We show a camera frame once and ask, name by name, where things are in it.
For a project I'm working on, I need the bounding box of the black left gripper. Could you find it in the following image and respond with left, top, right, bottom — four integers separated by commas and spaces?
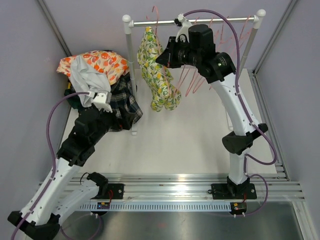
90, 103, 135, 145

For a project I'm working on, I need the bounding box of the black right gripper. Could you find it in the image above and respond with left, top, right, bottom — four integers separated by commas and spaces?
156, 37, 201, 70

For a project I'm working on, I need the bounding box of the navy white plaid skirt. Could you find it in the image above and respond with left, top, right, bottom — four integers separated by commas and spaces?
75, 74, 143, 128

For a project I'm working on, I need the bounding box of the pink hanger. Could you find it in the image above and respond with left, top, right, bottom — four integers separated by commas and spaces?
237, 15, 252, 48
213, 22, 229, 51
184, 15, 208, 95
146, 5, 173, 98
174, 66, 195, 100

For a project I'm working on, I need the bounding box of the dark green plaid skirt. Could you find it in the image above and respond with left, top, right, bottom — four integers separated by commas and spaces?
64, 85, 84, 111

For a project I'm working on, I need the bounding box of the orange floral skirt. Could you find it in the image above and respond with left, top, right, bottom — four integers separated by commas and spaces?
56, 50, 130, 85

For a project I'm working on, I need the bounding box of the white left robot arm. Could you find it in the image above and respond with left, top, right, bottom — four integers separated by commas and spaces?
7, 108, 135, 240

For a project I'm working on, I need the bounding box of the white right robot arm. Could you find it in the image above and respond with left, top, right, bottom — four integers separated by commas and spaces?
155, 24, 268, 198

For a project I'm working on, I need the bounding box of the lemon print skirt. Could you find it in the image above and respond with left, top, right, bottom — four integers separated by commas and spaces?
137, 26, 182, 112

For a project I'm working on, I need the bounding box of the white metal clothes rack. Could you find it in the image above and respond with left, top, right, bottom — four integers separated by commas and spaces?
122, 9, 266, 123

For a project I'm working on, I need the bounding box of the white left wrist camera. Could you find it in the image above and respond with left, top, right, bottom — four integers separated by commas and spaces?
88, 91, 113, 113

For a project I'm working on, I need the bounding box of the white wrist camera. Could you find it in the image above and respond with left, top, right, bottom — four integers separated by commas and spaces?
88, 91, 113, 113
174, 13, 192, 43

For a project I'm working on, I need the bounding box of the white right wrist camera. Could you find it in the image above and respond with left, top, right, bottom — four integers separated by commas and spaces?
174, 13, 192, 43

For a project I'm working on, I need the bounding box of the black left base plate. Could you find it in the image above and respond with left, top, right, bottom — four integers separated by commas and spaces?
93, 183, 125, 200

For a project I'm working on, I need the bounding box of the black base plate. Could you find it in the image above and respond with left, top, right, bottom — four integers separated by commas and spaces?
207, 183, 257, 200
93, 183, 125, 200

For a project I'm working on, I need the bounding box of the white slotted cable duct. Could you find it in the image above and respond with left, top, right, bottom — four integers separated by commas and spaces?
77, 201, 231, 212

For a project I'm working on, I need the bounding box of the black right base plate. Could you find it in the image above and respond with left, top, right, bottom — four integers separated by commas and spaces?
207, 183, 257, 200

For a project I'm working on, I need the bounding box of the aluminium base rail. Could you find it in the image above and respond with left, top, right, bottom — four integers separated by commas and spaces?
102, 163, 305, 202

